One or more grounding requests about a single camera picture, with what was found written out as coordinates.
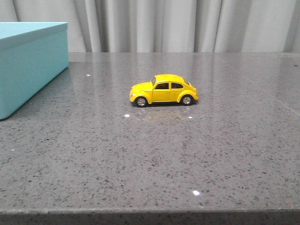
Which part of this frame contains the yellow toy beetle car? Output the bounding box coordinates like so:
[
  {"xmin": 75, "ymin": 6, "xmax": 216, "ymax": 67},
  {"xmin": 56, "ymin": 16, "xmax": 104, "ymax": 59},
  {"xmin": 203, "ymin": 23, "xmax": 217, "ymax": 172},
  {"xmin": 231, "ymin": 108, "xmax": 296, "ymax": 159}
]
[{"xmin": 129, "ymin": 74, "xmax": 199, "ymax": 107}]

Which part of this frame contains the light blue storage box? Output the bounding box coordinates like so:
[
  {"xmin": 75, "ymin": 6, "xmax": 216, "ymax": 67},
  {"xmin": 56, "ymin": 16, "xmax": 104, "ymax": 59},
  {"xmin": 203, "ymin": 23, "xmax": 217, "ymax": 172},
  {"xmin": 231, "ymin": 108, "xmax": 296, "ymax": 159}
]
[{"xmin": 0, "ymin": 22, "xmax": 69, "ymax": 119}]

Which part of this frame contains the grey pleated curtain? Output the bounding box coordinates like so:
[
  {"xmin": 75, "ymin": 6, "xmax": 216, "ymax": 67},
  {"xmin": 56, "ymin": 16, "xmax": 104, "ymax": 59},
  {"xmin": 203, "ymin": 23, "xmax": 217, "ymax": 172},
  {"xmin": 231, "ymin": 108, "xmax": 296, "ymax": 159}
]
[{"xmin": 0, "ymin": 0, "xmax": 300, "ymax": 53}]

